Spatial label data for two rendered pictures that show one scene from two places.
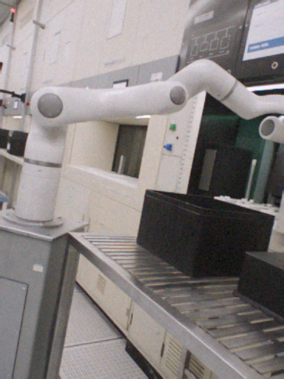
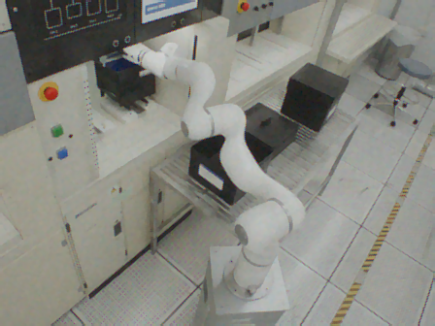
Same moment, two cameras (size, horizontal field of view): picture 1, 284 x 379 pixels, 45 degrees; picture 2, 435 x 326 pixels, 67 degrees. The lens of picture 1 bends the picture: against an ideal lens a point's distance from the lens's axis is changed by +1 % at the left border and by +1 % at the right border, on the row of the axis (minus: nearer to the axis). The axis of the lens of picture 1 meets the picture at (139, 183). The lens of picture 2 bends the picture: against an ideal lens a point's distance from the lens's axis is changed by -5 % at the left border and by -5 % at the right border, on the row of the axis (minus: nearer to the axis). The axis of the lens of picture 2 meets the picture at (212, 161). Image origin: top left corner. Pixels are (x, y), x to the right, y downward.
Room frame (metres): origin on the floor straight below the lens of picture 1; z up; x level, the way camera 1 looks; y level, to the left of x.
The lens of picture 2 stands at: (1.56, 0.83, 1.95)
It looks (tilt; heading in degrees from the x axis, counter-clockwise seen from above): 43 degrees down; 245
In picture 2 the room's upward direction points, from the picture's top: 10 degrees clockwise
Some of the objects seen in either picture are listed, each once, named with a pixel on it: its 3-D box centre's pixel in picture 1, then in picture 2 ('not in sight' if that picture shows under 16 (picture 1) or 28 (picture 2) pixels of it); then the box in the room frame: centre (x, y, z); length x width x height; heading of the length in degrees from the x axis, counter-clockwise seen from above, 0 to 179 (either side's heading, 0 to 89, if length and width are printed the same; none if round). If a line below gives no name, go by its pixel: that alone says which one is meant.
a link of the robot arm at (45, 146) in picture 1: (49, 128); (259, 235); (1.12, 0.33, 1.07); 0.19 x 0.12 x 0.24; 14
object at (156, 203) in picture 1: (201, 229); (229, 162); (0.99, -0.21, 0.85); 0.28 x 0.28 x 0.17; 31
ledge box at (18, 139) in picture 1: (21, 143); not in sight; (3.70, 1.35, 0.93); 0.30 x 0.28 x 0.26; 30
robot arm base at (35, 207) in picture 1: (38, 192); (252, 264); (1.09, 0.32, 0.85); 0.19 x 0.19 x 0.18
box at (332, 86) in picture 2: not in sight; (314, 96); (0.29, -0.63, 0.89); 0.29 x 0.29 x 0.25; 37
